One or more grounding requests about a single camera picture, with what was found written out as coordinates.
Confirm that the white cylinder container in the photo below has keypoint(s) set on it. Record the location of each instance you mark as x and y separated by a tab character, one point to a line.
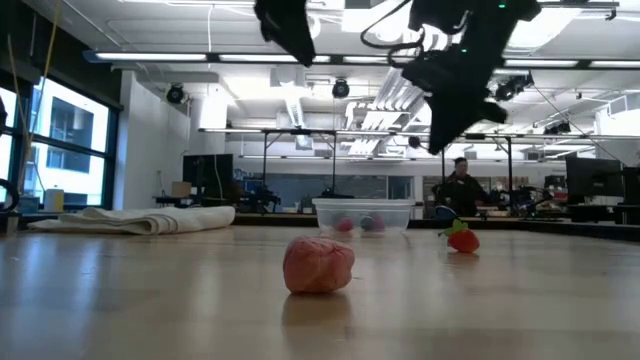
54	200

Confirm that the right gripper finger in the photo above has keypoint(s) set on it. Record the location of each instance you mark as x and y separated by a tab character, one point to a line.
440	122
462	120

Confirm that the person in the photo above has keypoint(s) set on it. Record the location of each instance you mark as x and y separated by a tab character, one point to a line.
462	192

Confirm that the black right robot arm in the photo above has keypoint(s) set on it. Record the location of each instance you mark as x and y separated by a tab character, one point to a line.
480	25

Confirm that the small dark berry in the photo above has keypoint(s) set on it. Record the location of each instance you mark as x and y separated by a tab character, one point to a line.
367	223

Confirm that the clear plastic tupperware container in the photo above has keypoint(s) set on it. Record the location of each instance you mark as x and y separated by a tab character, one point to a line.
400	217

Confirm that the black ceiling spotlight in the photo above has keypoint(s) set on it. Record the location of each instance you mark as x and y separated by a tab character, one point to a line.
175	94
560	128
414	142
505	91
340	89

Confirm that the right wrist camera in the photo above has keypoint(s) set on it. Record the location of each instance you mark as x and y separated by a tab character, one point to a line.
417	72

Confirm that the window with black frame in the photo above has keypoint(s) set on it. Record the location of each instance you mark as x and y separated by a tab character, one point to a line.
111	175

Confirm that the background black robot arm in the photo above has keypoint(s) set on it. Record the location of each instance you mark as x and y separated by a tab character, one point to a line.
332	194
260	197

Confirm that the red toy strawberry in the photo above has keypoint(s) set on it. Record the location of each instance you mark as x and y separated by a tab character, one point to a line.
464	241
379	223

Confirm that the blue bin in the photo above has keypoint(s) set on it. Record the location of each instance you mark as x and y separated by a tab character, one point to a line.
29	206

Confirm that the black aluminium table frame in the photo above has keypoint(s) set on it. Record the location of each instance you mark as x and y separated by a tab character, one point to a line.
280	220

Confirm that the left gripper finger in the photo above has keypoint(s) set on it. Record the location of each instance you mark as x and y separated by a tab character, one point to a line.
303	42
286	42

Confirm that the black monitor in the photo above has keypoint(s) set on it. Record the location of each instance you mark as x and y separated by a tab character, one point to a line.
632	185
207	175
592	177

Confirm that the pink toy raspberry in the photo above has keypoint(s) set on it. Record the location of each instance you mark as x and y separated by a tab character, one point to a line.
317	265

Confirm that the small red berry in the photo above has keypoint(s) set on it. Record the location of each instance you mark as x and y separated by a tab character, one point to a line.
344	224

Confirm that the white folded towel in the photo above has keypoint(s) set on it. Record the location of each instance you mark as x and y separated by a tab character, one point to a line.
150	220

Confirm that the cardboard box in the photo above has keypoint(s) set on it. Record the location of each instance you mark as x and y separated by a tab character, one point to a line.
181	190

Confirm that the black metal station frame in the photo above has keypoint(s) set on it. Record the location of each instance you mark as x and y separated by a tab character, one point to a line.
265	160
510	165

